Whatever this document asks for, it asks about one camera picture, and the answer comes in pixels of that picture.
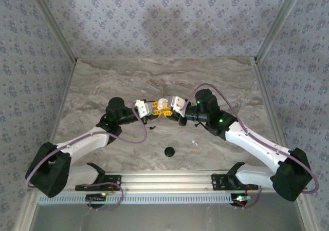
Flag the small black controller board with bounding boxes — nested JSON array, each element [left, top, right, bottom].
[[231, 194, 251, 206], [86, 194, 107, 207]]

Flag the grey metal base panel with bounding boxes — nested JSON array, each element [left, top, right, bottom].
[[30, 204, 306, 231]]

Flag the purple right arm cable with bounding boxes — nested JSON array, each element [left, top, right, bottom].
[[181, 83, 319, 196]]

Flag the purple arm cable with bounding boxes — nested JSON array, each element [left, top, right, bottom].
[[25, 105, 148, 189], [181, 83, 319, 196]]

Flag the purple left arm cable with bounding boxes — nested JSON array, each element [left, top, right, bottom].
[[25, 105, 148, 189]]

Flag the aluminium frame bar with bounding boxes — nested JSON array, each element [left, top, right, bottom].
[[25, 0, 78, 64], [253, 59, 318, 231], [11, 60, 78, 231], [254, 0, 308, 62]]

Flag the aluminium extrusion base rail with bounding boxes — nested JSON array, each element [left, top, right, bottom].
[[28, 170, 308, 194]]

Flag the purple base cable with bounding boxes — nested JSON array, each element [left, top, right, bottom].
[[77, 181, 124, 211], [232, 186, 262, 210]]

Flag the white slotted cable tray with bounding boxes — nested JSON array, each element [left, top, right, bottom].
[[38, 192, 239, 205]]

